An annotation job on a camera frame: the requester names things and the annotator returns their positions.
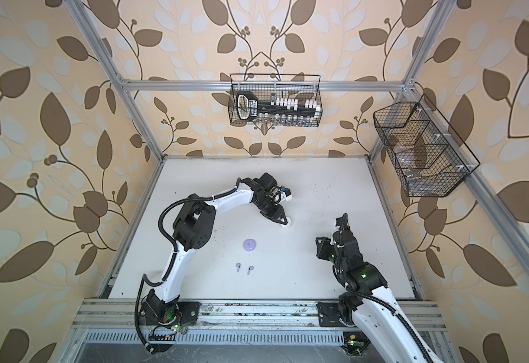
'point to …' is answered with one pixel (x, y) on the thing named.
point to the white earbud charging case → (289, 223)
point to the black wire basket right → (430, 159)
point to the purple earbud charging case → (249, 244)
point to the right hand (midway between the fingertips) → (320, 243)
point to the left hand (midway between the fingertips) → (287, 220)
